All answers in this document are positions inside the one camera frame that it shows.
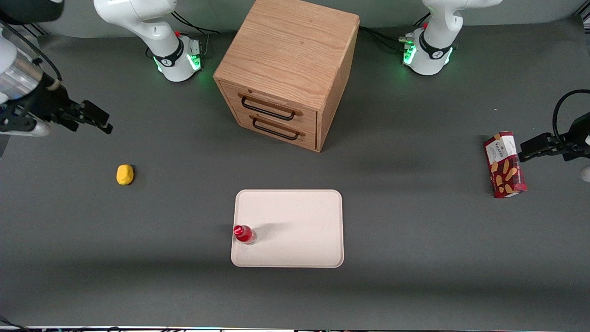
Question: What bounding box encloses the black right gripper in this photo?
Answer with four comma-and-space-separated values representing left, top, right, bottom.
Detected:
25, 76, 114, 135

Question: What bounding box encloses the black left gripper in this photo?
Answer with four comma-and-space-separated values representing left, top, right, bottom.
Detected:
519, 113, 590, 163

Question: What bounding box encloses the red-capped coke bottle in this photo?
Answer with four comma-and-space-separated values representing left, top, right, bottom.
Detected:
233, 225, 258, 245

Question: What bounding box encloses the beige rectangular tray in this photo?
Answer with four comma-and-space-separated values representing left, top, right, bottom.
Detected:
230, 189, 345, 268

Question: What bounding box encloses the red tartan shortbread box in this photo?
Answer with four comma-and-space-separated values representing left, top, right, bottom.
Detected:
483, 131, 528, 199

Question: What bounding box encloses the yellow lemon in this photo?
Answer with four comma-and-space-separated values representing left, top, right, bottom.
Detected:
116, 164, 135, 186

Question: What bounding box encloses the wooden drawer front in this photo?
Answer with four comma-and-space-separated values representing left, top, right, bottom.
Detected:
219, 83, 319, 133
230, 107, 319, 150

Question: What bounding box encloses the wooden two-drawer cabinet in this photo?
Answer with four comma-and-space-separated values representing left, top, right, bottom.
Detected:
213, 0, 361, 153

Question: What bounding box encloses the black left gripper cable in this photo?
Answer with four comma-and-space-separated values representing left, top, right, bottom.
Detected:
552, 89, 590, 144

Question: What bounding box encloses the black right base cable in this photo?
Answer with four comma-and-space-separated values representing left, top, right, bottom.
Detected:
171, 9, 221, 59

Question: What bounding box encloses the black base cable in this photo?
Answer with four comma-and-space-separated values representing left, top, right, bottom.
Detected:
359, 25, 411, 53
171, 9, 221, 59

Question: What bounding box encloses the black metal drawer handle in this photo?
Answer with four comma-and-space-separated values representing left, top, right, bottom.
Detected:
237, 92, 304, 122
249, 114, 307, 141

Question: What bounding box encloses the black left base cable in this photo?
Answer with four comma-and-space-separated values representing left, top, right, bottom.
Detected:
359, 25, 411, 53

